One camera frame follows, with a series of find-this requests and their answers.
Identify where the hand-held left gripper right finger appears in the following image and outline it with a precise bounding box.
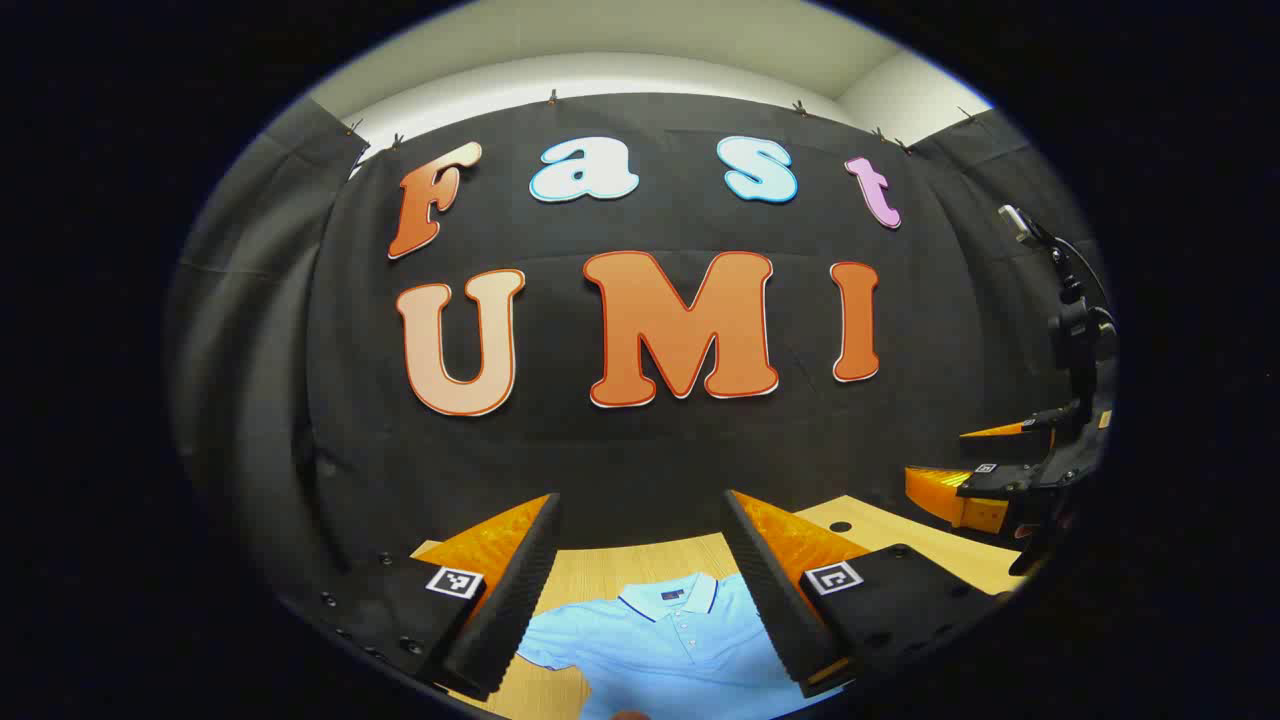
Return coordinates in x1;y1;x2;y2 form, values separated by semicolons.
720;488;1004;701

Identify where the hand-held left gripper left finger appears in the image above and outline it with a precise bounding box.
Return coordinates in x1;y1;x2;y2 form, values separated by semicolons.
295;492;564;703

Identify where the light blue T-shirt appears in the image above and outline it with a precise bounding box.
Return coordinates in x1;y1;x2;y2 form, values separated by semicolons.
515;572;833;720

